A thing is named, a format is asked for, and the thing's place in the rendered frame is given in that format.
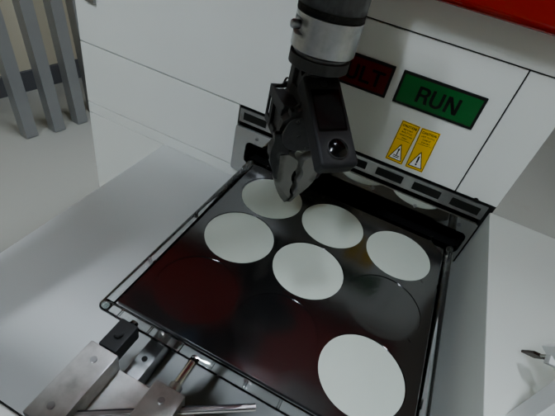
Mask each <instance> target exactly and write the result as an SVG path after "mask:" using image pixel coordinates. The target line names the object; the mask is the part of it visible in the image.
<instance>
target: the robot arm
mask: <svg viewBox="0 0 555 416"><path fill-rule="evenodd" d="M371 2H372V0H298V4H297V10H296V18H292V19H291V21H290V27H291V28H293V30H292V38H291V44H292V45H291V48H290V52H289V56H288V60H289V62H290V63H291V64H292V66H291V70H290V73H289V77H286V78H285V79H284V81H283V83H271V85H270V90H269V94H268V102H267V107H266V111H265V116H264V119H265V120H266V122H267V124H268V128H269V130H270V132H271V134H272V136H273V137H272V138H271V139H270V140H269V142H268V161H269V163H270V167H271V169H272V172H273V180H274V184H275V187H276V189H277V193H278V195H279V196H280V197H281V199H282V200H283V201H284V202H285V201H292V200H293V199H294V198H296V197H297V196H298V195H300V194H301V193H302V192H303V191H305V189H307V188H308V187H309V186H310V185H311V184H312V183H313V181H315V179H316V178H318V177H319V176H320V175H321V174H322V173H341V172H348V171H350V170H351V169H352V168H354V167H355V166H356V165H357V163H358V160H357V156H356V152H355V148H354V145H353V138H352V134H351V130H350V126H349V119H348V116H347V111H346V108H345V104H344V98H343V93H342V90H341V86H340V82H339V78H340V77H343V76H344V75H346V74H347V72H348V69H349V65H350V62H351V60H352V59H354V56H355V53H356V50H357V48H358V43H359V41H360V38H361V35H362V32H363V28H364V25H365V20H366V17H367V14H368V10H369V8H370V5H371ZM287 79H288V81H287ZM277 87H279V88H280V89H279V88H277ZM282 88H283V89H282ZM284 88H285V89H284ZM271 98H272V100H271ZM270 102H271V104H270ZM269 106H270V108H269ZM268 110H269V112H268ZM289 150H290V151H289ZM298 151H303V152H302V153H301V152H298ZM294 153H296V154H294ZM295 170H296V176H295V177H294V183H293V185H292V174H293V172H294V171H295Z"/></svg>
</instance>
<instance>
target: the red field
mask: <svg viewBox="0 0 555 416"><path fill-rule="evenodd" d="M391 71H392V69H391V68H388V67H386V66H383V65H381V64H377V63H374V62H372V61H369V60H366V59H363V58H360V57H358V56H354V59H352V60H351V62H350V65H349V69H348V72H347V74H346V75H344V76H343V77H340V78H339V79H340V80H343V81H345V82H348V83H352V84H354V85H356V86H359V87H363V88H365V89H367V90H370V91H373V92H376V93H379V94H381V95H382V94H383V93H384V90H385V87H386V85H387V82H388V79H389V77H390V75H391Z"/></svg>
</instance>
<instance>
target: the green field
mask: <svg viewBox="0 0 555 416"><path fill-rule="evenodd" d="M396 100H397V101H399V102H404V103H405V104H408V105H411V106H414V107H417V108H420V109H421V110H424V111H428V112H430V113H433V114H435V115H438V116H442V117H444V118H446V119H449V120H451V121H455V122H457V123H460V124H463V125H466V126H469V127H470V125H471V124H472V122H473V120H474V119H475V117H476V115H477V113H478V112H479V110H480V108H481V106H482V104H483V102H484V101H483V100H480V99H478V98H475V97H471V96H468V95H466V94H463V93H461V92H457V91H454V90H452V89H449V88H446V87H443V86H440V85H438V84H435V83H432V82H429V81H426V80H424V79H421V78H417V77H415V76H412V75H409V74H406V75H405V78H404V80H403V83H402V85H401V88H400V90H399V92H398V94H397V97H396Z"/></svg>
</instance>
